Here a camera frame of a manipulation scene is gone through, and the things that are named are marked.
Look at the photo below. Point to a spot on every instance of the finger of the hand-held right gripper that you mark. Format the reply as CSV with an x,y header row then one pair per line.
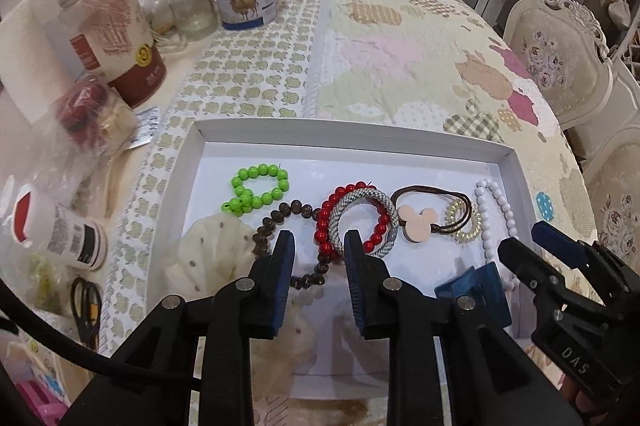
x,y
522,261
555,242

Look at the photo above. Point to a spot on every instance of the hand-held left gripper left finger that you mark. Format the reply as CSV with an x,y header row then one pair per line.
x,y
280,286

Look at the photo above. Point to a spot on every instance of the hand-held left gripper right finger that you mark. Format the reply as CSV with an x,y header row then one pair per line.
x,y
357,286

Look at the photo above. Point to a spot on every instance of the blue hair claw clip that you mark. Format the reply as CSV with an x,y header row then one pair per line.
x,y
480,291

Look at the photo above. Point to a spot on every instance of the cream dotted scrunchie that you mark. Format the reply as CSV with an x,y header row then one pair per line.
x,y
215,246

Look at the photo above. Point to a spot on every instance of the white cardboard box tray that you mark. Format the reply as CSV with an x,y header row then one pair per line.
x,y
310,166

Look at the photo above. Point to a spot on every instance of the cream floral chair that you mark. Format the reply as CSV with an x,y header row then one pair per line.
x,y
615,196
560,56

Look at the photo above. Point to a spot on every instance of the silver blister pack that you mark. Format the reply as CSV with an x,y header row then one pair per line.
x,y
147,126

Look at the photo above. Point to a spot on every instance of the white bottle red cap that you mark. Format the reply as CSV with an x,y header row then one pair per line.
x,y
60,231

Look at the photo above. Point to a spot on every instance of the patchwork quilt table cover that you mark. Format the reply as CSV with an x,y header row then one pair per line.
x,y
400,56

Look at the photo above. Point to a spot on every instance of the clear bag of red dates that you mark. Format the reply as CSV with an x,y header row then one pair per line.
x,y
85,106

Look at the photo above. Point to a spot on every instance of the pink box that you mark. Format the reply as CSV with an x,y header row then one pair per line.
x,y
30,391

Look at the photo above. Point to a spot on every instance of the small glass jar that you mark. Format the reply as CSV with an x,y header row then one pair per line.
x,y
192,11

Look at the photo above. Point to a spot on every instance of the yellow lid plastic jar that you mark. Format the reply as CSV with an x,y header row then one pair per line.
x,y
110,36

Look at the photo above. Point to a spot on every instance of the white paper towel roll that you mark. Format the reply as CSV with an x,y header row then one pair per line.
x,y
25,56

